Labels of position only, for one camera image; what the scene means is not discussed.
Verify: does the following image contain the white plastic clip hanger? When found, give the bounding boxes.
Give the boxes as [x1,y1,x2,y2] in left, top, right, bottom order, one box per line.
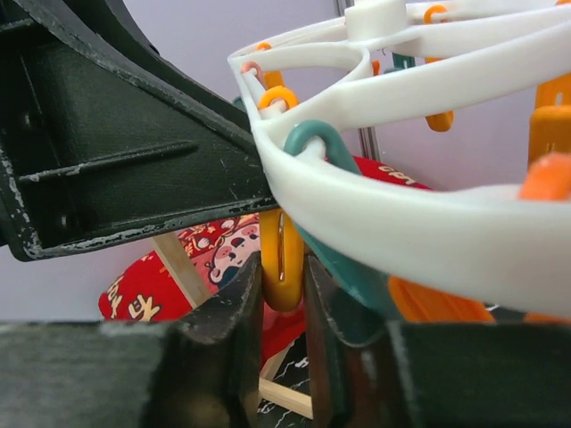
[228,1,570,317]

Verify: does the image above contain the yellow front clothes peg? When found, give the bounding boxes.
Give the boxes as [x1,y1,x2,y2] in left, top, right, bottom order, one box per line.
[257,84,307,313]

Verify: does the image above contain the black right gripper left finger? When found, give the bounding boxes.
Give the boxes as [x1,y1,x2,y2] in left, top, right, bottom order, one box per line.
[0,251,265,428]

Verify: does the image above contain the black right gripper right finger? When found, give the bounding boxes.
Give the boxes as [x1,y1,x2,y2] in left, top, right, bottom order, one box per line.
[305,257,570,427]

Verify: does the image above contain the wooden drying rack frame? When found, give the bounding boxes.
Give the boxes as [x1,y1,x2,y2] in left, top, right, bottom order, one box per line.
[140,233,312,427]

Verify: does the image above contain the pink clothes peg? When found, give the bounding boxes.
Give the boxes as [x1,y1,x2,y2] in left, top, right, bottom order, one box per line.
[240,61,266,88]

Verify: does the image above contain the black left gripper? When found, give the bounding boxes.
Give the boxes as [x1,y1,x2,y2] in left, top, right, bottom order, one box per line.
[1,1,276,261]

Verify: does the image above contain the red patterned pillow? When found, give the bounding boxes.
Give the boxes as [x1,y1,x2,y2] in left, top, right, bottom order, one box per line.
[97,155,434,366]

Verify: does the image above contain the teal front clothes peg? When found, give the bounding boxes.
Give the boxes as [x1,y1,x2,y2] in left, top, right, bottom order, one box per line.
[285,119,404,345]

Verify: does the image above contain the orange front clothes peg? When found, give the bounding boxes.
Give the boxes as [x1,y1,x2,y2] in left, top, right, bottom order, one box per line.
[387,152,570,323]

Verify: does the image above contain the yellow clothes peg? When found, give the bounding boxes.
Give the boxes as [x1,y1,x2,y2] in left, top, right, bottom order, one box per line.
[528,73,571,166]
[257,84,307,313]

